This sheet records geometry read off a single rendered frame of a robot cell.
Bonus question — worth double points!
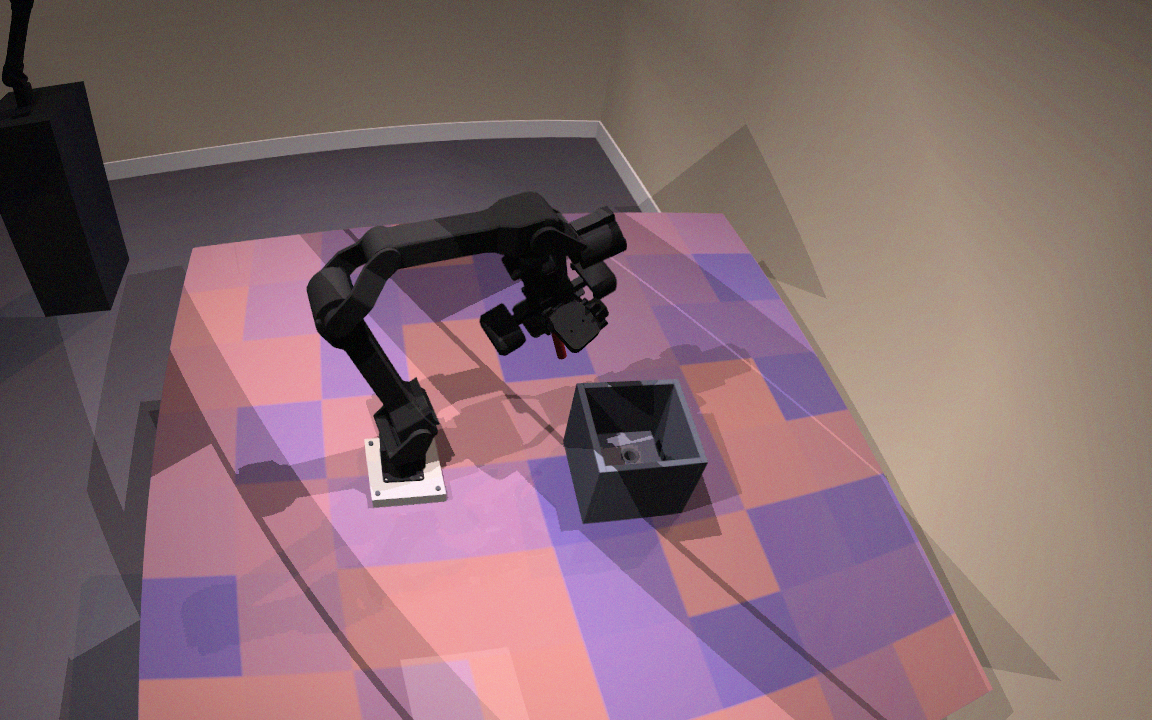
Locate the red peg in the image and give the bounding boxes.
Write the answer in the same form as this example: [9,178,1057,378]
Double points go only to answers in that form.
[551,333,567,359]

